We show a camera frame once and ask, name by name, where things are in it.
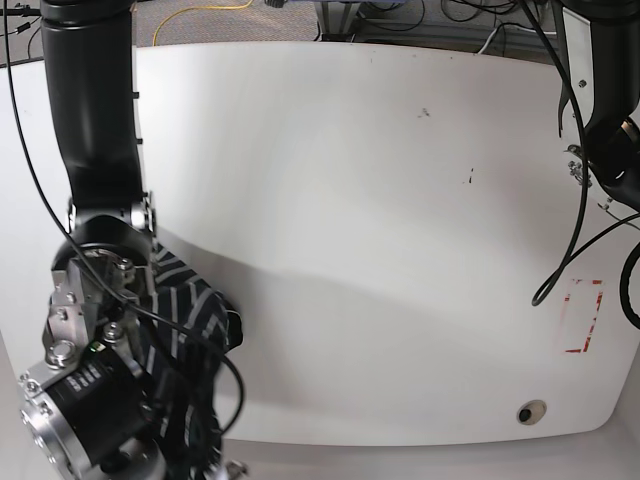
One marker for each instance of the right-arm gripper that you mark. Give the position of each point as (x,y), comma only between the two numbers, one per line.
(218,467)

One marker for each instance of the navy white striped T-shirt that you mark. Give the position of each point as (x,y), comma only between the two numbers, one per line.
(184,297)

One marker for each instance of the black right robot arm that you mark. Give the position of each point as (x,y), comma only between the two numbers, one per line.
(134,337)

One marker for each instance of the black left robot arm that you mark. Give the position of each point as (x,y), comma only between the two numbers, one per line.
(597,58)

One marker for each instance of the right table grommet hole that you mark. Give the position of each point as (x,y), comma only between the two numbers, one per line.
(531,412)

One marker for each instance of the red tape rectangle marking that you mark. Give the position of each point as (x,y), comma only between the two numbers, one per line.
(579,315)

